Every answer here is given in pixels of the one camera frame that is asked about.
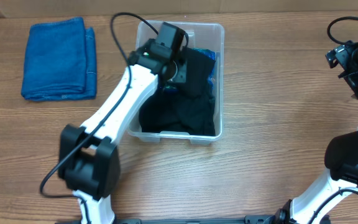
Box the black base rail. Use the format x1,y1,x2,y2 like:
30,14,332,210
54,213,331,224

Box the clear plastic storage bin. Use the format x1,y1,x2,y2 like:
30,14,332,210
127,21,225,145

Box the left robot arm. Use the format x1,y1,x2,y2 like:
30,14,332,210
58,22,188,223

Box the black garment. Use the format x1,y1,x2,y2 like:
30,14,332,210
178,46,216,100
139,91,179,133
170,90,216,136

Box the blue sequin garment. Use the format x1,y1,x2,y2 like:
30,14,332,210
162,48,217,94

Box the blue denim jeans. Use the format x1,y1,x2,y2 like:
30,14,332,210
21,17,97,101

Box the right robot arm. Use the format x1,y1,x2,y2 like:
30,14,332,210
262,16,358,224

